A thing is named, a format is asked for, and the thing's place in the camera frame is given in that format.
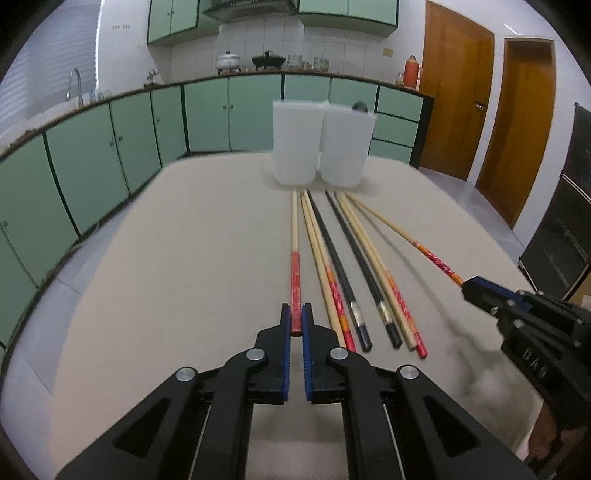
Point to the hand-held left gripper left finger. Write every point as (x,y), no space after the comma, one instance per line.
(286,355)

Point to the bottles beside sink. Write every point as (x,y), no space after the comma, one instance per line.
(99,95)

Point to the person's right hand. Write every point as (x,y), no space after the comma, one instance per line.
(545,429)

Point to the metal spoon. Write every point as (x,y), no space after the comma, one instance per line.
(359,107)

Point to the red-ended wooden chopstick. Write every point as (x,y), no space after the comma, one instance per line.
(393,229)
(396,300)
(340,309)
(294,230)

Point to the metal kettle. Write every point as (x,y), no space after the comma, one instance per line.
(151,77)

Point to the green kitchen cabinets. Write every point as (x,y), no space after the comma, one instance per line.
(87,157)
(351,11)

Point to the green lower kitchen cabinets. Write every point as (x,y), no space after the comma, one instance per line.
(87,157)

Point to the black glass-front cabinet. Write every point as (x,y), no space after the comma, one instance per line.
(568,221)

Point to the white window blind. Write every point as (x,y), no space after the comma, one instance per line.
(51,69)

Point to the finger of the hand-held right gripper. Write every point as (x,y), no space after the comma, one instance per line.
(508,290)
(480,296)

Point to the brown kitchen countertop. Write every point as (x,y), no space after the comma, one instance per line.
(203,77)

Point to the orange thermos flask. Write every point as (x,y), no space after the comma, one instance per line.
(412,73)

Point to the metal sink faucet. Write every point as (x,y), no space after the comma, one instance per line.
(77,83)

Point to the green cabinet drawer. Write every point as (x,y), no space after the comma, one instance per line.
(400,104)
(391,151)
(396,130)

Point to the white plastic utensil container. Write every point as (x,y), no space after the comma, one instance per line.
(295,143)
(344,147)

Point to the green upper kitchen cabinets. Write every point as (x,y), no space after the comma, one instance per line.
(351,11)

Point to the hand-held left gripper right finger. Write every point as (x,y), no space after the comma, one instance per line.
(307,364)

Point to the black wok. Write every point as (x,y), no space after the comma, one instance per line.
(268,60)

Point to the white lidded pot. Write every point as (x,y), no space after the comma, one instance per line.
(228,61)

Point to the black range hood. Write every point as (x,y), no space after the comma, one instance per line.
(249,9)

